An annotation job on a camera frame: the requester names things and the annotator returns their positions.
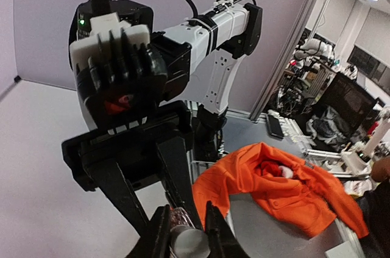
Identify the aluminium table rail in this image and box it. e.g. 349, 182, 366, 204
0, 75, 22, 101

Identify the orange sleeve forearm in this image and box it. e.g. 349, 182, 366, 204
192, 143, 369, 238

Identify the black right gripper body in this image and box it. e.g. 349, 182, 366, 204
62, 101, 193, 192

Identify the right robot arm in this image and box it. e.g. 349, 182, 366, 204
62, 0, 263, 235

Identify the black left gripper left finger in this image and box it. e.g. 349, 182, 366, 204
127, 205, 171, 258

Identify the white nail polish cap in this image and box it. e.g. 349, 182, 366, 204
171, 225, 210, 258

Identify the black computer monitor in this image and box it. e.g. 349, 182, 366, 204
306, 73, 377, 152

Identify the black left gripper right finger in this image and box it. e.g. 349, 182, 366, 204
205, 201, 247, 258

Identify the black smartphone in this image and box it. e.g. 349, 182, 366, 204
266, 115, 284, 140

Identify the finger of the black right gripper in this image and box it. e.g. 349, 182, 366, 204
84, 160, 149, 236
157, 136, 203, 230

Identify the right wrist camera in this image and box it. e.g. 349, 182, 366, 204
69, 13, 168, 130

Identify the nail polish bottle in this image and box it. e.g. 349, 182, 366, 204
170, 207, 194, 230

